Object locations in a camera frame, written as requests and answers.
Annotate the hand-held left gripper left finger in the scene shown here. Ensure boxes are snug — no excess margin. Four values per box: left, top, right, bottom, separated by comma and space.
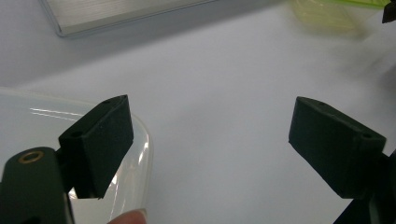
55, 94, 135, 200

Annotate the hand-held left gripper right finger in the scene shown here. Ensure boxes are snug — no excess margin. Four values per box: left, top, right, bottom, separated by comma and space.
288, 96, 388, 200

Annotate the green plastic lidded container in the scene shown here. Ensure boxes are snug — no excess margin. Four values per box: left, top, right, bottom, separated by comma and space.
288, 0, 391, 40

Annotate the clear plastic lidded container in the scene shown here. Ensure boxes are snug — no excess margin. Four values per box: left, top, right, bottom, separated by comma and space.
0, 87, 154, 224

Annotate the white wire basket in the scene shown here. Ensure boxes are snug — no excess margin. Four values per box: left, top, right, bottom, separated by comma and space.
38, 0, 219, 38

